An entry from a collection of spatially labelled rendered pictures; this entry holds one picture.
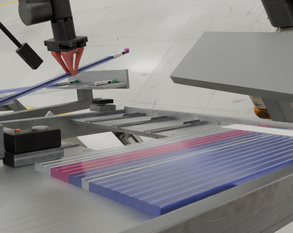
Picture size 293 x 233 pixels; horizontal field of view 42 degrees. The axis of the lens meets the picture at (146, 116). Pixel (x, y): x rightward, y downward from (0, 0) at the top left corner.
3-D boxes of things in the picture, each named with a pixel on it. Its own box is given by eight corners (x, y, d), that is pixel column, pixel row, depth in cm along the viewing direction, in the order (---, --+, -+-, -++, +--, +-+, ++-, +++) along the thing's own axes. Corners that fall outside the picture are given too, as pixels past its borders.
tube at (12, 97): (125, 52, 122) (125, 48, 122) (129, 52, 121) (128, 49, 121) (-11, 108, 84) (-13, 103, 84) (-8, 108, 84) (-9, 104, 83)
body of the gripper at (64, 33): (71, 49, 95) (65, 19, 92) (44, 48, 100) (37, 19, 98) (89, 43, 99) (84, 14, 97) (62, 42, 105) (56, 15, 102)
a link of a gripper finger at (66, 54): (71, 80, 99) (64, 44, 95) (52, 78, 103) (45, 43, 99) (89, 72, 104) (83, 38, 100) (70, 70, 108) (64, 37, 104)
